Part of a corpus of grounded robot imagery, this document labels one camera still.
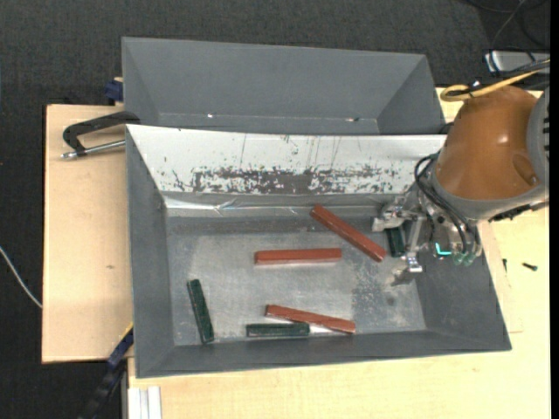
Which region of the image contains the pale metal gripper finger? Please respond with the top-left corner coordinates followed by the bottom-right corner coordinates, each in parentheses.
top-left (370, 203), bottom-right (412, 232)
top-left (390, 252), bottom-right (425, 288)

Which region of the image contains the dark green block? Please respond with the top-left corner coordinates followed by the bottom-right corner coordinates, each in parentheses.
top-left (186, 278), bottom-right (216, 345)
top-left (245, 322), bottom-right (311, 339)
top-left (386, 227), bottom-right (408, 259)

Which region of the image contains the red-brown flat block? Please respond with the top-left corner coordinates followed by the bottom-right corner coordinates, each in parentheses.
top-left (264, 304), bottom-right (357, 335)
top-left (253, 247), bottom-right (343, 266)
top-left (308, 203), bottom-right (388, 264)

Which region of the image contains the grey metal bin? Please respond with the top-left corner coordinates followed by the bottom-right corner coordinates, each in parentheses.
top-left (120, 36), bottom-right (513, 379)

